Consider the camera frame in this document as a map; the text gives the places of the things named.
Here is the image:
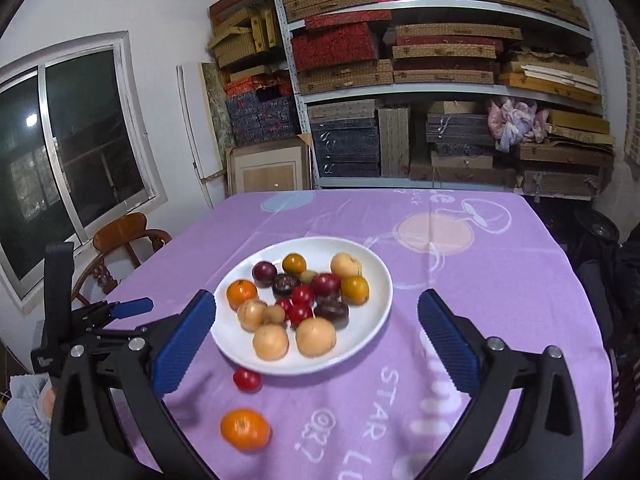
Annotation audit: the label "black bag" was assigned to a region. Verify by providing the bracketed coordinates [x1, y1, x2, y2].
[565, 207, 640, 386]

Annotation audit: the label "small orange kumquat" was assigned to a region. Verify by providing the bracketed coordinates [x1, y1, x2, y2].
[340, 275, 370, 306]

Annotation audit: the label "upright woven boxes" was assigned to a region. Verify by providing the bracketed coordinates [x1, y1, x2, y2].
[377, 105, 413, 178]

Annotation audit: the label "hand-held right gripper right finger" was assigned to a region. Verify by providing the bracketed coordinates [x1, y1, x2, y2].
[417, 288, 585, 480]

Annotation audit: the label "wooden picture frame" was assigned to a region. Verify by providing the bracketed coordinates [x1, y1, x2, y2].
[226, 135, 316, 198]

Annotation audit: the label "white board panel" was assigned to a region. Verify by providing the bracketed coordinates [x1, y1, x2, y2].
[176, 61, 226, 211]

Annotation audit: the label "stack of yellow wooden boxes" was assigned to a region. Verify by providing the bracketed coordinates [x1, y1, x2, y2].
[497, 47, 617, 196]

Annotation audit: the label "stack of red boxes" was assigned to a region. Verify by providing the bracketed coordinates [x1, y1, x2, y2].
[291, 10, 393, 73]

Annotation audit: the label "white metal shelving rack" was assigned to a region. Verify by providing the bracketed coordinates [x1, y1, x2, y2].
[270, 0, 608, 196]

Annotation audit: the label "light wooden chair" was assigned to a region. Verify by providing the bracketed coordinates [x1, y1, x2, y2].
[72, 212, 173, 308]

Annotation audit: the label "green marbled panel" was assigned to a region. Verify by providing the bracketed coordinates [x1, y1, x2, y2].
[201, 61, 236, 148]

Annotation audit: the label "crumpled cloth bundle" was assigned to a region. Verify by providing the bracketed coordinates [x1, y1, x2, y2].
[487, 97, 551, 153]

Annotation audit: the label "stack of blue floral boxes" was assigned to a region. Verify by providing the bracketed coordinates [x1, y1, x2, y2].
[225, 75, 298, 148]

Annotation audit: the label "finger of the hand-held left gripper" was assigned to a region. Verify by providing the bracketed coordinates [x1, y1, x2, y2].
[92, 327, 151, 343]
[75, 298, 154, 326]

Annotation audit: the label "mandarin orange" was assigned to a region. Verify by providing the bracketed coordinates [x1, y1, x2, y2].
[226, 279, 259, 311]
[220, 409, 272, 452]

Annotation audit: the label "white oval plate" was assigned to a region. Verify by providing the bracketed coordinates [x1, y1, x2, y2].
[210, 236, 393, 376]

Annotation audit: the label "white framed sliding window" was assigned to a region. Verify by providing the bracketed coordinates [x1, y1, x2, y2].
[0, 30, 168, 301]

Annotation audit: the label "small dark red plum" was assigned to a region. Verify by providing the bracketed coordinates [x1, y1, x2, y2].
[251, 261, 278, 288]

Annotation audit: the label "small yellow-orange round fruit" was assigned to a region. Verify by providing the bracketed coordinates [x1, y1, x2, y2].
[281, 252, 307, 276]

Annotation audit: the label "person's left forearm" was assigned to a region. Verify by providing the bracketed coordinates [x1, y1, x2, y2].
[2, 375, 53, 476]

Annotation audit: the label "stack of dark grey boxes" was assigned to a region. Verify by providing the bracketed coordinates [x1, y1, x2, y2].
[425, 100, 498, 183]
[306, 100, 382, 178]

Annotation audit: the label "large dark red plum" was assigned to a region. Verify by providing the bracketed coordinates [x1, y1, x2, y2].
[311, 273, 342, 300]

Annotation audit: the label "pile of tan woven boxes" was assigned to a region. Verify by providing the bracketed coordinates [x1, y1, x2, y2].
[207, 2, 283, 68]

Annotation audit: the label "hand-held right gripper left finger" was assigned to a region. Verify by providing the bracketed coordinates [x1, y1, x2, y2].
[49, 289, 217, 480]

